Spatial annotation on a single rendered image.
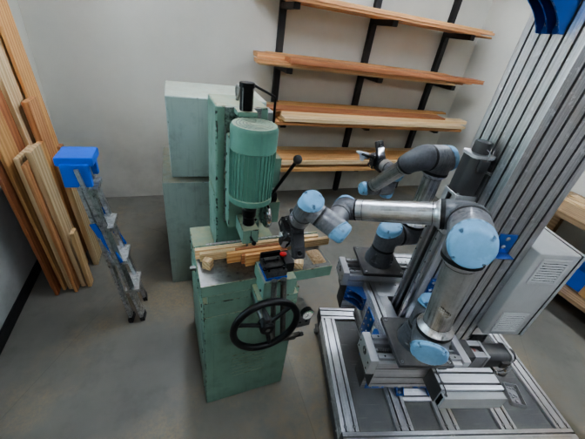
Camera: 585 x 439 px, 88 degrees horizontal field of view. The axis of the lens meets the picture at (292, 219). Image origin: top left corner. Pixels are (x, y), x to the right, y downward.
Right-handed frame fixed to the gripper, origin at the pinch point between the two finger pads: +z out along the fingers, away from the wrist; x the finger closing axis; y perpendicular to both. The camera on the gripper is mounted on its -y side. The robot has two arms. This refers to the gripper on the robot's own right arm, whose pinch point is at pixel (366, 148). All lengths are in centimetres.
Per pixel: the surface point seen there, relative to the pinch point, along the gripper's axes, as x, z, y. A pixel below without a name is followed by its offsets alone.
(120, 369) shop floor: -167, -36, 102
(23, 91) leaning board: -202, 97, -28
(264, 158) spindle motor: -79, -58, -28
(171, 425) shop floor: -139, -74, 106
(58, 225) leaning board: -195, 39, 42
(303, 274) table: -65, -65, 28
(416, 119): 145, 133, 33
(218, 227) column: -98, -32, 17
